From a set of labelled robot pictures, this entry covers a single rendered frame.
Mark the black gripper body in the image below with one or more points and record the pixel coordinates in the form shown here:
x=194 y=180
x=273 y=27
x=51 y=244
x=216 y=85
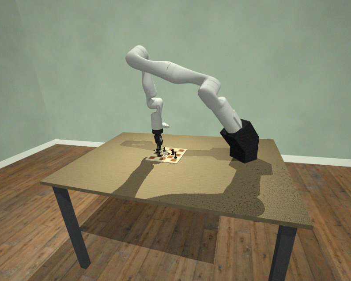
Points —
x=157 y=133

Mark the cream and brown chessboard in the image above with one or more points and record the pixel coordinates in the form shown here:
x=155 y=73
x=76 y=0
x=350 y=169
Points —
x=169 y=158

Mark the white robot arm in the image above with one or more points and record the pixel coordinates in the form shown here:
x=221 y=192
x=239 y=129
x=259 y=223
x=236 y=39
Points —
x=138 y=59

